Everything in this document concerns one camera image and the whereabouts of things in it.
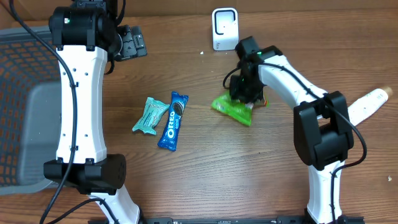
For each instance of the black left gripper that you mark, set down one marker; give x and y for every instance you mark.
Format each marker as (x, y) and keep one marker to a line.
(134, 42)

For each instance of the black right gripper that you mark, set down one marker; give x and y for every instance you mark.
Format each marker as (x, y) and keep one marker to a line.
(236, 94)

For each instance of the green Haribo gummy bag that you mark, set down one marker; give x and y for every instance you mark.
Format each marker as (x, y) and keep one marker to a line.
(241, 112)

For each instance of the teal snack packet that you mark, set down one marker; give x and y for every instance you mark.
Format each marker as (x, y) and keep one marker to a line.
(153, 112)

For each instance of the blue Oreo cookie pack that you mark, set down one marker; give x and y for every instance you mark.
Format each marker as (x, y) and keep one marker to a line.
(169, 137)

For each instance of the white tube with gold cap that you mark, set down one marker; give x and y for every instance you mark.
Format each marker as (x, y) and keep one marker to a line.
(367, 105)

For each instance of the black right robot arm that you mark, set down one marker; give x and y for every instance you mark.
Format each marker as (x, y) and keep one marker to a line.
(323, 134)

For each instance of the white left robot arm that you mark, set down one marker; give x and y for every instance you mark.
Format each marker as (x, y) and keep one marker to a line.
(89, 39)

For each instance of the white barcode scanner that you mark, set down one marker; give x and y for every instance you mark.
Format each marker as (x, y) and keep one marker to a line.
(225, 28)

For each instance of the grey plastic mesh basket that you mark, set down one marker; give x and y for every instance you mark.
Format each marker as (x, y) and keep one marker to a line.
(30, 112)

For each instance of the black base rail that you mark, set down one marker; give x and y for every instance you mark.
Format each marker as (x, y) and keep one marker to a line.
(278, 220)

